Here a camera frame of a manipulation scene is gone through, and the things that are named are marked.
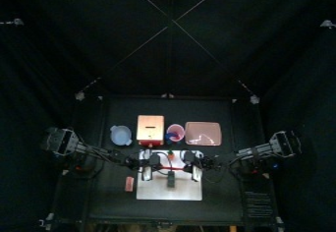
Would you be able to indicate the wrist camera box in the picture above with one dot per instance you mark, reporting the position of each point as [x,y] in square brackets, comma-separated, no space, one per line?
[196,174]
[147,174]

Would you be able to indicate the metal frame bracket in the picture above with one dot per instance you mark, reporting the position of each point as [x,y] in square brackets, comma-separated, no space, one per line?
[167,95]
[255,99]
[325,23]
[79,95]

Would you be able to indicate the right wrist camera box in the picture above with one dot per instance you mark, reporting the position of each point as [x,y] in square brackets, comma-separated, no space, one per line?
[196,174]

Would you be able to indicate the small blue toy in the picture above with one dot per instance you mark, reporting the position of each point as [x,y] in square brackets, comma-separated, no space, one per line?
[173,137]

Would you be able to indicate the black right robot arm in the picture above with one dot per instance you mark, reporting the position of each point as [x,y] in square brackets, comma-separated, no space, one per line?
[271,147]

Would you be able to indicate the pink square tray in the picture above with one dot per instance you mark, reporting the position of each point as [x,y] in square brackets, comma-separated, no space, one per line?
[203,133]

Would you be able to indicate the dark green toy sushi piece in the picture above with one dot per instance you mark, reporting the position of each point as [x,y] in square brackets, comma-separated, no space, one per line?
[171,173]

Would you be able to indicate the light blue toy bowl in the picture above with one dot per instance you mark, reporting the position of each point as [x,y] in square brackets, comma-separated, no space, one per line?
[120,135]

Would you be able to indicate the pink toy cup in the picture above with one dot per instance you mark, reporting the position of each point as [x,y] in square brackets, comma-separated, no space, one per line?
[179,129]

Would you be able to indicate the black label with white text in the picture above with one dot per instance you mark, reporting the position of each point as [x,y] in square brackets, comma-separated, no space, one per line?
[257,206]

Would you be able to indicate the orange toy carrot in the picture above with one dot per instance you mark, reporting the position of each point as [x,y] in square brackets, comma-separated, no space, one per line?
[171,156]

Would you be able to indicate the white block with red dot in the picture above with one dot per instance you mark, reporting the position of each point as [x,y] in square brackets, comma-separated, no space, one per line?
[171,177]

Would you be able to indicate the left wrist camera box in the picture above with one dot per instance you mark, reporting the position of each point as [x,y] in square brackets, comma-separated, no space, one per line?
[147,174]

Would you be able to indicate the wooden box with slot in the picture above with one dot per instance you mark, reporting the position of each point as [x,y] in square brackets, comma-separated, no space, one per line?
[151,127]

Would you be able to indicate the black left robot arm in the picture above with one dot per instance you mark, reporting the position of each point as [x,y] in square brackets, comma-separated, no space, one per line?
[73,145]

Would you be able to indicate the white cutting board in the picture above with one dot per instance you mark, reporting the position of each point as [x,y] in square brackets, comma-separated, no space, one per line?
[175,193]

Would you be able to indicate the small pink block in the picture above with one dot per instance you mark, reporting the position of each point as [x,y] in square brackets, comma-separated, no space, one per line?
[129,184]

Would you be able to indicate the red toy knife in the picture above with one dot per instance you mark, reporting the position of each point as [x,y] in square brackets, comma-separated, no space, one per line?
[172,168]

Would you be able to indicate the metal table clamp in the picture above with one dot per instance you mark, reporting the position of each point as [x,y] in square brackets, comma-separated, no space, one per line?
[45,222]
[279,224]

